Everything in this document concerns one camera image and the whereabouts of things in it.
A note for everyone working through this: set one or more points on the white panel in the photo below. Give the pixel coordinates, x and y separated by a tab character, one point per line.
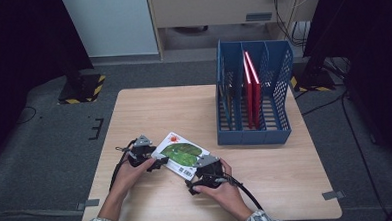
113	24

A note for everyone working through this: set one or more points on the red picture book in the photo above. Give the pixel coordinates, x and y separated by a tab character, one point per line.
257	101
249	101

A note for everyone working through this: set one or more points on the dark curtain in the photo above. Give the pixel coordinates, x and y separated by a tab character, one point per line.
374	32
20	38

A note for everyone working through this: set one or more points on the dark blue picture book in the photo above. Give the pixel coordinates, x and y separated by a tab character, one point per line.
227	105

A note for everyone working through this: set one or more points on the blue plastic file rack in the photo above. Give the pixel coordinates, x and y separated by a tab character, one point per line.
255	137

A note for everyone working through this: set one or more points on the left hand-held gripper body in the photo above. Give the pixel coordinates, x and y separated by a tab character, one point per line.
142	153

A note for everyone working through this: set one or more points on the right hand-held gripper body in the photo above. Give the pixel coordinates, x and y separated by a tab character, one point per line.
210	175

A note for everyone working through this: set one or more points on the black stand base yellow stripes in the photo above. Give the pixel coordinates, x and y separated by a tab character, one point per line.
316	82
81	90

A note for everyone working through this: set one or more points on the grey tape strip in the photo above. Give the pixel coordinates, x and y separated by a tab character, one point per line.
333	195
88	204

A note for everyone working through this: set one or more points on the white book with green leaf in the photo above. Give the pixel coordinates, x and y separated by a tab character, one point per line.
181	152

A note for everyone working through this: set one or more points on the person's left hand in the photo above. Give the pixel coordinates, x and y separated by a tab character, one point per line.
128	180

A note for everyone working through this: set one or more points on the beige wooden cabinet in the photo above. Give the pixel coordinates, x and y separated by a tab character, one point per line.
206	10

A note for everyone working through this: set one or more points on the person's right hand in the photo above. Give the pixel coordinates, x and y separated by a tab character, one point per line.
227	195

